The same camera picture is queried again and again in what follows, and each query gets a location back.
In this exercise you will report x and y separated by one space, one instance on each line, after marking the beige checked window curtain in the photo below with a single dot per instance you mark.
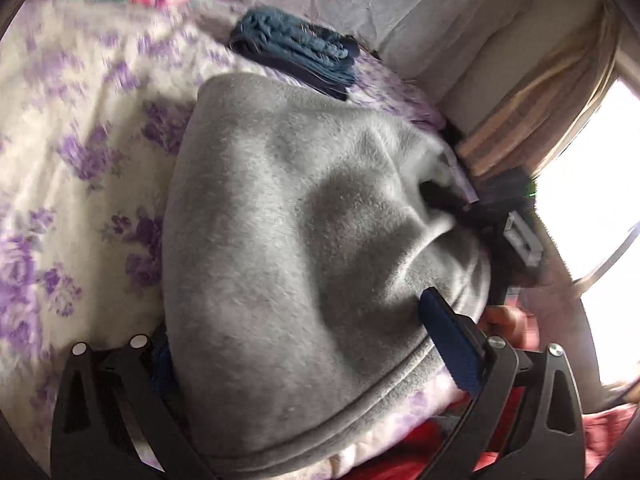
534 120

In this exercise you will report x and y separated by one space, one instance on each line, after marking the grey fleece pants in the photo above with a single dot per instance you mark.
296 244

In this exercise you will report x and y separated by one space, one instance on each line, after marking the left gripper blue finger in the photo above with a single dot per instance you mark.
462 355

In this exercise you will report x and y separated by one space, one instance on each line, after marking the folded blue denim jeans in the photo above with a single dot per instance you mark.
271 30

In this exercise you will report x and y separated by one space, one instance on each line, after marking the white lace curtain cover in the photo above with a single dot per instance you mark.
429 42

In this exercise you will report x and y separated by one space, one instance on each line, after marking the folded dark navy jeans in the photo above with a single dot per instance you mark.
323 81

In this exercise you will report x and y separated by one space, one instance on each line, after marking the person's right hand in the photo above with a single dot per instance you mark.
516 326

